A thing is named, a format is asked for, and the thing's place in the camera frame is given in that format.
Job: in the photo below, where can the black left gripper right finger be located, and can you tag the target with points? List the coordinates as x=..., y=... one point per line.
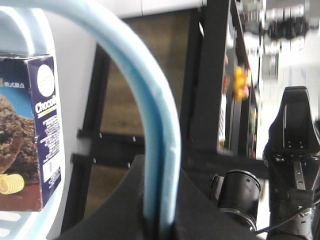
x=197, y=218

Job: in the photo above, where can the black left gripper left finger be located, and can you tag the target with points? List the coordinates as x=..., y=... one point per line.
x=120, y=217

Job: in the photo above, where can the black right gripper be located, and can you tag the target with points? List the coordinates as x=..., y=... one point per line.
x=292, y=155

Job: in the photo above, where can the Chocofello cookie box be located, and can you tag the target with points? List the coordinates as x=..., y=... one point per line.
x=30, y=136

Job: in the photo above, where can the light blue plastic basket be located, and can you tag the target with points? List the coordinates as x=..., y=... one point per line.
x=152, y=94

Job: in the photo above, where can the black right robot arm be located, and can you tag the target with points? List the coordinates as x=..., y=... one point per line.
x=237, y=195

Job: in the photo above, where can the wooden black-framed display stand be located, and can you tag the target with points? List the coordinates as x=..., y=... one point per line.
x=176, y=41

